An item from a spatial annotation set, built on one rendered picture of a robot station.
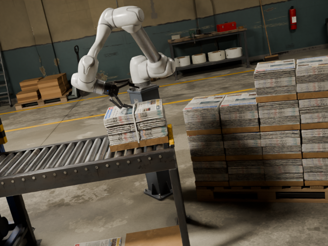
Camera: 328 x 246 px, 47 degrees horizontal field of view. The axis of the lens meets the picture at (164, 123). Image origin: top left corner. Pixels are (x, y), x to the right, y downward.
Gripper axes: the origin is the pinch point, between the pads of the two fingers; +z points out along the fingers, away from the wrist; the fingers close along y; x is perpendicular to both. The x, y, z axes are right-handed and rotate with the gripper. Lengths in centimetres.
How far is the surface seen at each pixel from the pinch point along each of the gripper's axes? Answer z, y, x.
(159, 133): 20.9, 14.8, 13.3
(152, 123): 14.8, 9.4, 14.0
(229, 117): 75, 4, -40
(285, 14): 303, -140, -708
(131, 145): 6.3, 27.1, 14.0
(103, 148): -10.3, 39.4, 1.7
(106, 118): -13.2, 15.0, 12.8
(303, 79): 110, -42, -21
